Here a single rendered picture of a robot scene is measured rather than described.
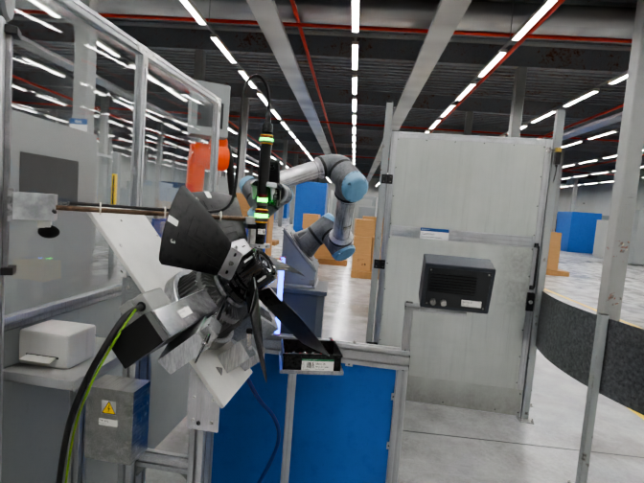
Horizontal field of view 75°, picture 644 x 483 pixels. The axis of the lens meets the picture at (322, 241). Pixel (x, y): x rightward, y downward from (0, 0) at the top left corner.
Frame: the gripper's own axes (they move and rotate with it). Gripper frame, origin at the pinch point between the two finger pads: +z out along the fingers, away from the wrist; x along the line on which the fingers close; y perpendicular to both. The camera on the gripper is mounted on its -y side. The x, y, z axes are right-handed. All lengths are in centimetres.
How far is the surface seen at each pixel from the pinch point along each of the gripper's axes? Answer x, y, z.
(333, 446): -28, 106, -39
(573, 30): -383, -395, -808
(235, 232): 7.2, 16.6, 0.4
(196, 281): 13.5, 31.3, 13.3
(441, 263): -63, 23, -33
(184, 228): 9.9, 14.7, 30.5
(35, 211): 48, 13, 35
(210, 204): 17.6, 8.3, -2.9
